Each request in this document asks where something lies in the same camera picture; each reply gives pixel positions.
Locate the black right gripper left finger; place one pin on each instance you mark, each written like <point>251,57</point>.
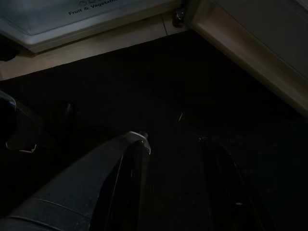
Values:
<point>130,187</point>

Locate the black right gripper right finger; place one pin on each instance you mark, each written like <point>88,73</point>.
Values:
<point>228,192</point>

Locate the fridge door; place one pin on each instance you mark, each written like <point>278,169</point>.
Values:
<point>240,36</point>

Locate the grey steel fridge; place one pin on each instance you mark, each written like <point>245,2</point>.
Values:
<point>101,32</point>

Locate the fridge door lower hinge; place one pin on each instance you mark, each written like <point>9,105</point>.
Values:
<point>179,16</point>

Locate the clear fridge crisper drawer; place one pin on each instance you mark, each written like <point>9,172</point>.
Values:
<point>72,19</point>

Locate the black carpet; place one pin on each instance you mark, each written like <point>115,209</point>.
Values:
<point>168,84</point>

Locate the silver left robot leg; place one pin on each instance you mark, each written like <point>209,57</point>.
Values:
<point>19,120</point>

